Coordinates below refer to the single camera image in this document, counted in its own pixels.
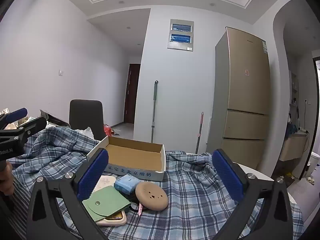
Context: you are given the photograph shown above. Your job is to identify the round tan soft case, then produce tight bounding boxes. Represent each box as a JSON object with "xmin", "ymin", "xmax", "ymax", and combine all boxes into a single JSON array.
[{"xmin": 135, "ymin": 181, "xmax": 169, "ymax": 211}]

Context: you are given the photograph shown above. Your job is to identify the grey mop handle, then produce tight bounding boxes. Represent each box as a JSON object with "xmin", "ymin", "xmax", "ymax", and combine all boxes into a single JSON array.
[{"xmin": 151, "ymin": 80, "xmax": 159, "ymax": 142}]

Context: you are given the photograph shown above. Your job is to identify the gold refrigerator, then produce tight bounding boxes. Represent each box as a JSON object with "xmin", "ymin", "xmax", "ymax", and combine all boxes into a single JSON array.
[{"xmin": 207, "ymin": 26, "xmax": 272, "ymax": 170}]

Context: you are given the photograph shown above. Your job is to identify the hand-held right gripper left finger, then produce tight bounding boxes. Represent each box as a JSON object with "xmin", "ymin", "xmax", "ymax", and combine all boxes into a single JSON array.
[{"xmin": 26, "ymin": 148, "xmax": 110, "ymax": 240}]

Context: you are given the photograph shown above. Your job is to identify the pink broom handle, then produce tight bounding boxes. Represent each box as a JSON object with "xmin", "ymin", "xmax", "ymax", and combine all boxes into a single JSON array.
[{"xmin": 195, "ymin": 112, "xmax": 204, "ymax": 154}]

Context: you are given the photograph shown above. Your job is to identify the recessed ceiling spotlights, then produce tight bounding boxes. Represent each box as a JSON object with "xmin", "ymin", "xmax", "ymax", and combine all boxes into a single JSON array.
[{"xmin": 69, "ymin": 0, "xmax": 272, "ymax": 47}]

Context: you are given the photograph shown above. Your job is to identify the black folder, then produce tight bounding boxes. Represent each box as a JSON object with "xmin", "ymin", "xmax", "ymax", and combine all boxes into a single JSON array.
[{"xmin": 40, "ymin": 109, "xmax": 70, "ymax": 128}]

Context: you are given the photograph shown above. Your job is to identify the person's left hand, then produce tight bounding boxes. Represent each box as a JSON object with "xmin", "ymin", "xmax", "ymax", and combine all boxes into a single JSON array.
[{"xmin": 0, "ymin": 160, "xmax": 15, "ymax": 196}]

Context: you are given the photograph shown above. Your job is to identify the black chair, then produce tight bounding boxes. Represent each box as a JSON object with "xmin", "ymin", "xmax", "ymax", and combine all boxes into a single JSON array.
[{"xmin": 69, "ymin": 99, "xmax": 107, "ymax": 140}]

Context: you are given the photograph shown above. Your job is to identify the green snap pouch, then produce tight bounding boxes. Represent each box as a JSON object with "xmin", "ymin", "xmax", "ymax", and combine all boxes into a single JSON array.
[{"xmin": 82, "ymin": 187, "xmax": 132, "ymax": 222}]

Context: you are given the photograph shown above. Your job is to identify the blue tissue pack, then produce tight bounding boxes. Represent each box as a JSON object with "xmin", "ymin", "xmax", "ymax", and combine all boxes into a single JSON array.
[{"xmin": 114, "ymin": 174, "xmax": 143, "ymax": 195}]

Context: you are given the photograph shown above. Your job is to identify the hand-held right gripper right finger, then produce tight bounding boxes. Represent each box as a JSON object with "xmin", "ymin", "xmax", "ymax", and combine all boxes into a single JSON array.
[{"xmin": 211, "ymin": 149, "xmax": 294, "ymax": 240}]

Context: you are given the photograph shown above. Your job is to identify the white toilet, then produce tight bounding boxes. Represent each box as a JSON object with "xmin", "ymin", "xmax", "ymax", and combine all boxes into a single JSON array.
[{"xmin": 304, "ymin": 152, "xmax": 320, "ymax": 178}]

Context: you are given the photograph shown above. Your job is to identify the blue plaid cloth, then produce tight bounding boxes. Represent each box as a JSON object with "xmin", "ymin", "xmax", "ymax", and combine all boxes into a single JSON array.
[{"xmin": 7, "ymin": 126, "xmax": 304, "ymax": 240}]

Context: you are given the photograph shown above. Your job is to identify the cardboard box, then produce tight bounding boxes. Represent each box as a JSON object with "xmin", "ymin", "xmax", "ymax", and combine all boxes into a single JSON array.
[{"xmin": 86, "ymin": 135, "xmax": 166, "ymax": 182}]

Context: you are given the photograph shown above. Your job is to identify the black hair tie with charm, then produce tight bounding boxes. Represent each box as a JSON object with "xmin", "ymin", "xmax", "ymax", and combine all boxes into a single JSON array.
[{"xmin": 124, "ymin": 194, "xmax": 140, "ymax": 212}]

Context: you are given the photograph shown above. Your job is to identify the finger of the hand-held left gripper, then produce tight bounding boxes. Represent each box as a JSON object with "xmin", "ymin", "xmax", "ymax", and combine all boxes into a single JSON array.
[
  {"xmin": 0, "ymin": 108, "xmax": 28, "ymax": 130},
  {"xmin": 7, "ymin": 116, "xmax": 48, "ymax": 143}
]

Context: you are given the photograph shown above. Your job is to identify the beige bathroom vanity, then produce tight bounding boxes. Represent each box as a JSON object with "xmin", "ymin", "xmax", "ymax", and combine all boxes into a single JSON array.
[{"xmin": 279, "ymin": 132, "xmax": 309, "ymax": 162}]

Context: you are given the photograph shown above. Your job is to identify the white patterned pack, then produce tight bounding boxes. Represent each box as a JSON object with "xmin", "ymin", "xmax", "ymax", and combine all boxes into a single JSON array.
[{"xmin": 94, "ymin": 175, "xmax": 117, "ymax": 193}]

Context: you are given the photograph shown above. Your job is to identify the dark wooden door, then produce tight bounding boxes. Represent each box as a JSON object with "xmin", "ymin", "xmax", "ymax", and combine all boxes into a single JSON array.
[{"xmin": 124, "ymin": 64, "xmax": 141, "ymax": 124}]

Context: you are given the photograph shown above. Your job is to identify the grey electrical panel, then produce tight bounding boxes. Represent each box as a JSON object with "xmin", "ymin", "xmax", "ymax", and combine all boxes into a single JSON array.
[{"xmin": 167, "ymin": 19, "xmax": 194, "ymax": 52}]

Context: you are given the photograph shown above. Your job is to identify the white plastic bag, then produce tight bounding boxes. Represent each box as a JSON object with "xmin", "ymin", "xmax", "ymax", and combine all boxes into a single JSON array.
[{"xmin": 75, "ymin": 127, "xmax": 95, "ymax": 140}]

